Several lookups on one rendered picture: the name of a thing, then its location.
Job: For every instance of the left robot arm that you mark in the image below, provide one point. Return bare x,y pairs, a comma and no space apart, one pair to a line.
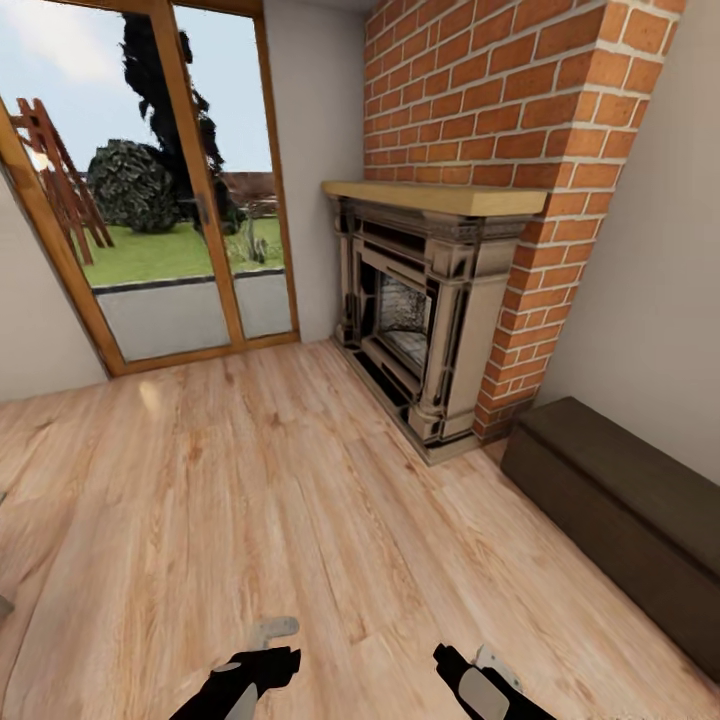
233,689

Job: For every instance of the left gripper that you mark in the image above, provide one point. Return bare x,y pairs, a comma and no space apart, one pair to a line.
278,664

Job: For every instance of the door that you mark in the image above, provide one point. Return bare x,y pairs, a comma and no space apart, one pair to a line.
113,111

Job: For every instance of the wood fireplace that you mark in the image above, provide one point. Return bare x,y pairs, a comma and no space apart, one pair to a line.
421,292

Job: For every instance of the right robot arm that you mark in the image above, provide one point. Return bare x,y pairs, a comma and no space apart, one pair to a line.
486,687

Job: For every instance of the countertop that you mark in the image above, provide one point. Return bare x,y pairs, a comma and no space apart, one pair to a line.
470,201

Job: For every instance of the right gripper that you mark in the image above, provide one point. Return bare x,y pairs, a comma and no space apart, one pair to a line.
451,666

